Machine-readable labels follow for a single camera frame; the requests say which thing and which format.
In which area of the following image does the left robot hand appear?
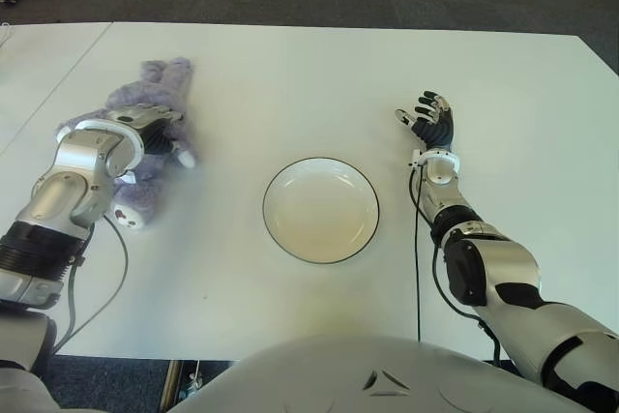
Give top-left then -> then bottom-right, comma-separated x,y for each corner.
103,103 -> 185,158

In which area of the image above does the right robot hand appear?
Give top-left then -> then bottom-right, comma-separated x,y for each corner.
395,90 -> 456,151

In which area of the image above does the purple plush doll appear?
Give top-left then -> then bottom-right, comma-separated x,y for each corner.
57,57 -> 199,230

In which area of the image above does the white plate black rim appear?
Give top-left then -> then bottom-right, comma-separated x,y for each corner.
262,157 -> 381,267

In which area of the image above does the metal table leg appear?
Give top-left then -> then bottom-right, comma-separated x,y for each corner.
159,359 -> 184,407

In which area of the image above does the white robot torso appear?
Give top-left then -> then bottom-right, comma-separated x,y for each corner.
168,334 -> 605,413

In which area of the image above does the white left wrist camera ring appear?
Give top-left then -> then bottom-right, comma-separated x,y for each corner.
55,118 -> 145,177

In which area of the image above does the white wrist camera ring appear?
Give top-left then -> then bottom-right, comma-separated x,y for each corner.
55,118 -> 145,177
408,149 -> 459,168

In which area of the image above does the white right wrist camera ring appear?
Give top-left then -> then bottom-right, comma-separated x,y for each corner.
408,149 -> 459,168

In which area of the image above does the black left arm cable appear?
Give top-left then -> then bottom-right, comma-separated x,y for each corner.
50,214 -> 130,356

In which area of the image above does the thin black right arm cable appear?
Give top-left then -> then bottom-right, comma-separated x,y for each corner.
409,165 -> 422,341

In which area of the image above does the thick black right elbow cable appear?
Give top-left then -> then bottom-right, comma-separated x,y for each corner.
431,243 -> 502,366

